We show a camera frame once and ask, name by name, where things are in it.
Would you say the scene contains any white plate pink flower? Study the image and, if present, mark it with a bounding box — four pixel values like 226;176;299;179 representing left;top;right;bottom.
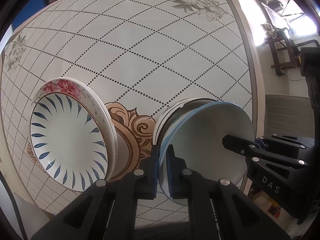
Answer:
31;77;118;180

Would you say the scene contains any patterned tablecloth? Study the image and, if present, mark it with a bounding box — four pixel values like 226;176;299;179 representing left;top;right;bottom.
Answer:
1;0;264;217

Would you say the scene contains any blue leaf pattern plate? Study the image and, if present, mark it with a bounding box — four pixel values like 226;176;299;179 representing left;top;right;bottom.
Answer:
29;93;108;192

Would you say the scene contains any black cable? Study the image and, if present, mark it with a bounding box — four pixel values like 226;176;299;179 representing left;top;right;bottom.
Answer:
0;172;28;240

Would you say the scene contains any white bowl black rim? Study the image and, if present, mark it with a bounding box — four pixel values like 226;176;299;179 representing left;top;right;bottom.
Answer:
152;98;216;145

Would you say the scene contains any polka dot large bowl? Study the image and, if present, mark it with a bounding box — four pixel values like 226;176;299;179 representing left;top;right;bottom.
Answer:
157;99;255;206

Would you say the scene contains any grey green sofa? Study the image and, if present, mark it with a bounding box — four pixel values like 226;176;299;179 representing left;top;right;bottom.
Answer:
264;94;315;138

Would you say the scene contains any dark wooden stool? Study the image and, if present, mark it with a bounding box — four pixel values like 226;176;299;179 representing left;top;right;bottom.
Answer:
262;23;301;76

